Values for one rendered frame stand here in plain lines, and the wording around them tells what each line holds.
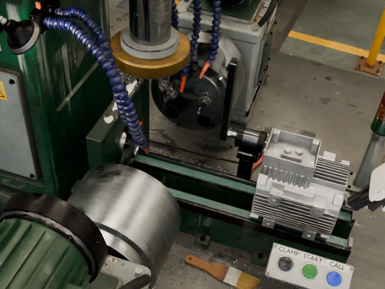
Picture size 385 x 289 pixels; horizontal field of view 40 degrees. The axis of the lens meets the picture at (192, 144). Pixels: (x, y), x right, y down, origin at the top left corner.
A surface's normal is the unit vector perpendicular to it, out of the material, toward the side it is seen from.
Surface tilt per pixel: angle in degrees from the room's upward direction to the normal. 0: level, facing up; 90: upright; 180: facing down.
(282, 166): 90
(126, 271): 0
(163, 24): 90
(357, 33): 0
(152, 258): 66
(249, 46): 90
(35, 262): 23
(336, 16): 0
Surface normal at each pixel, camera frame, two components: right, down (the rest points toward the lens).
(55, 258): 0.66, -0.39
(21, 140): -0.32, 0.63
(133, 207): 0.44, -0.56
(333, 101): 0.06, -0.73
